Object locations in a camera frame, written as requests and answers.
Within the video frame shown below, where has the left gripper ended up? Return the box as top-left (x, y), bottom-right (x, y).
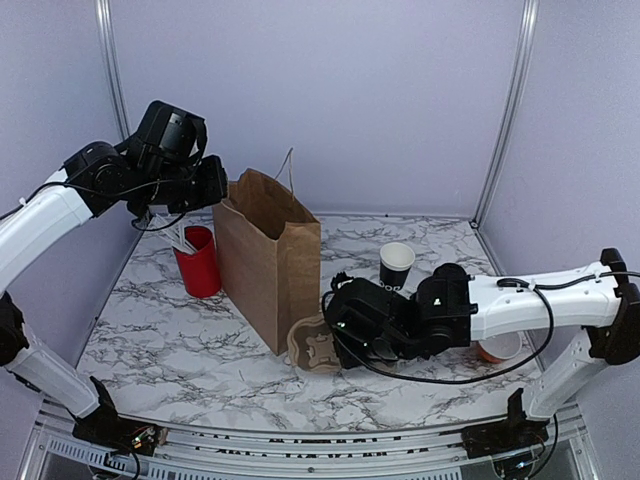
top-left (135, 153), bottom-right (228, 213)

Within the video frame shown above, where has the cardboard cup carrier tray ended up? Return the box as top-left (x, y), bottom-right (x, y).
top-left (287, 313), bottom-right (342, 374)

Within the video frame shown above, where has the brown paper bag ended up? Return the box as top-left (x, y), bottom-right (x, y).
top-left (213, 168), bottom-right (321, 355)

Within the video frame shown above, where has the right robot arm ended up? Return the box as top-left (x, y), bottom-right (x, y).
top-left (321, 248), bottom-right (639, 457)

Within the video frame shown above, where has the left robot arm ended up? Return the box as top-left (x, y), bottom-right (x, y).
top-left (1, 142), bottom-right (228, 448)

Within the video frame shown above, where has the white wrapped straw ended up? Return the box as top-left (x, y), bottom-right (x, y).
top-left (169, 221), bottom-right (196, 255)
top-left (149, 215), bottom-right (182, 250)

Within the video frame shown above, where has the red cylindrical holder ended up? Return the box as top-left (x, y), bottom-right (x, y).
top-left (174, 226), bottom-right (222, 298)

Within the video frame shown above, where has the orange white bowl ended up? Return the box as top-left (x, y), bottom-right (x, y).
top-left (478, 332), bottom-right (523, 364)

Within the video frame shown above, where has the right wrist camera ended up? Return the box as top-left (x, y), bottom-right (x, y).
top-left (321, 271), bottom-right (402, 343)

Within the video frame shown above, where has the left aluminium frame post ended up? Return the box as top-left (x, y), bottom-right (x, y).
top-left (94, 0), bottom-right (132, 141)

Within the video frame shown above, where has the aluminium frame post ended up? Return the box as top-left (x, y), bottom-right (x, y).
top-left (472, 0), bottom-right (540, 229)
top-left (94, 0), bottom-right (132, 141)

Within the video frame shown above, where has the front aluminium rail base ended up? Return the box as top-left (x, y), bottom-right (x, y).
top-left (18, 400), bottom-right (602, 479)

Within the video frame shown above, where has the right aluminium frame post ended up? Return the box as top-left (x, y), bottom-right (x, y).
top-left (472, 0), bottom-right (540, 229)

